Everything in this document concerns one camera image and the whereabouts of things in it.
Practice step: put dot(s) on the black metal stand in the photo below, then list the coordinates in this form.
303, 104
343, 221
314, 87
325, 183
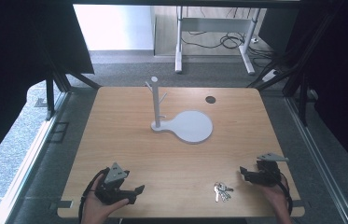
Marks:
302, 93
49, 96

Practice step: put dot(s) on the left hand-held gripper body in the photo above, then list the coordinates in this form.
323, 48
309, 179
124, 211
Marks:
112, 191

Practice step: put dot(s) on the dark round table grommet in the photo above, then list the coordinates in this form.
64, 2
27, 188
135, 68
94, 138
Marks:
210, 99

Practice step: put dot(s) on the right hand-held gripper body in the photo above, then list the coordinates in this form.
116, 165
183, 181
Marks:
268, 174

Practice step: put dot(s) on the person's left hand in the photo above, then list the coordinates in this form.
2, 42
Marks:
95, 208

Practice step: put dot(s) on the person's right hand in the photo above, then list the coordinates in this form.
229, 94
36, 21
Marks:
274, 197

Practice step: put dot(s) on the black curtain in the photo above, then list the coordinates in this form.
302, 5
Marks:
13, 62
342, 77

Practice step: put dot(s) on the bunch of silver keys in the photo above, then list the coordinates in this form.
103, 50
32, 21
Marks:
222, 191

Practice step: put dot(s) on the white key stand with pegs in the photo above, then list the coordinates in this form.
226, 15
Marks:
190, 126

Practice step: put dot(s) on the white metal desk frame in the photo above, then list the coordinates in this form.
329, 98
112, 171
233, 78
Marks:
179, 46

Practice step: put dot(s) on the aluminium floor rail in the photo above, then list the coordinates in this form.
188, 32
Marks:
28, 161
321, 161

